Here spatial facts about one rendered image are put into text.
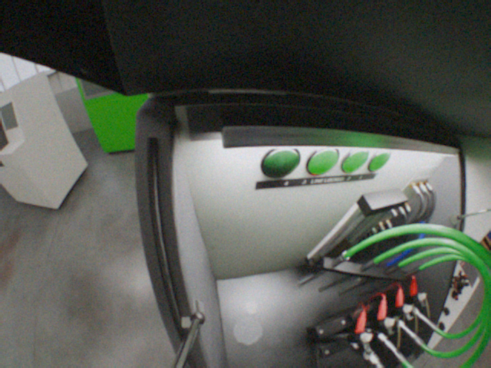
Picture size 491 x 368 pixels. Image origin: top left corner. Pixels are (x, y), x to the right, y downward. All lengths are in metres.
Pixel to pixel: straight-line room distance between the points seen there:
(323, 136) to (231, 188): 0.13
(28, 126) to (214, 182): 2.49
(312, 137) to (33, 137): 2.61
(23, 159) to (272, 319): 2.59
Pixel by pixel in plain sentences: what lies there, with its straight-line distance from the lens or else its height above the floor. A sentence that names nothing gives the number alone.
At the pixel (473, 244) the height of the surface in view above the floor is 1.41.
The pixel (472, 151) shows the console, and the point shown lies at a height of 1.45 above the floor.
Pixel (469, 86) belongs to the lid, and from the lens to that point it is 0.17.
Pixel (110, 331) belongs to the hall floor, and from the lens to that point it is 1.81.
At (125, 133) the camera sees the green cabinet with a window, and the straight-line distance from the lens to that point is 2.79.
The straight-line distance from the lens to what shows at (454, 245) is 0.38.
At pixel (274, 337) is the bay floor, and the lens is 0.70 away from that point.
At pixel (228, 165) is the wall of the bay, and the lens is 0.20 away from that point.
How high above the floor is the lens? 1.51
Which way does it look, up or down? 46 degrees down
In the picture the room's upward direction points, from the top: 6 degrees clockwise
